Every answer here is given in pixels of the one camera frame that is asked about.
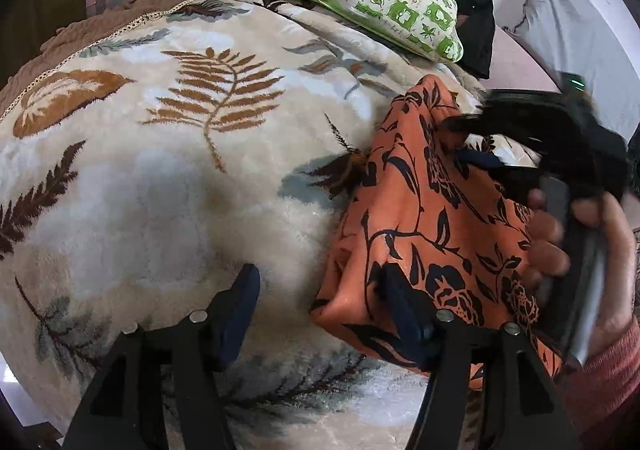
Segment person's right hand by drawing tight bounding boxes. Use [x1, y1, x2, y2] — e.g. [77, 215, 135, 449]
[525, 187, 638, 361]

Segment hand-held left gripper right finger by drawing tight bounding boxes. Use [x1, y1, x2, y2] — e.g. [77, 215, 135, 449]
[382, 267, 583, 450]

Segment grey pillow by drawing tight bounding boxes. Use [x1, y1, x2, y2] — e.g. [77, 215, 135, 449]
[515, 0, 618, 96]

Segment person's right forearm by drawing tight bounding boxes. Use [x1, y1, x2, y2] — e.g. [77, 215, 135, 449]
[552, 315, 640, 450]

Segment brown wooden glass door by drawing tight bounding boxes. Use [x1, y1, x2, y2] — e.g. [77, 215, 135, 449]
[0, 0, 201, 86]

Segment orange black floral garment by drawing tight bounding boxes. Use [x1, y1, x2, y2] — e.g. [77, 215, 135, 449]
[309, 75, 576, 391]

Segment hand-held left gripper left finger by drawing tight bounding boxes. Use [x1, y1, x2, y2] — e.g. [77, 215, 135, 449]
[62, 263, 262, 450]

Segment cream leaf print blanket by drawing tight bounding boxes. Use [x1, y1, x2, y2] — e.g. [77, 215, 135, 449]
[0, 0, 501, 450]

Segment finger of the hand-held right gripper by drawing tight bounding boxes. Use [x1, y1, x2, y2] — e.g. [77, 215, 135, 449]
[452, 145, 507, 172]
[440, 103, 506, 133]

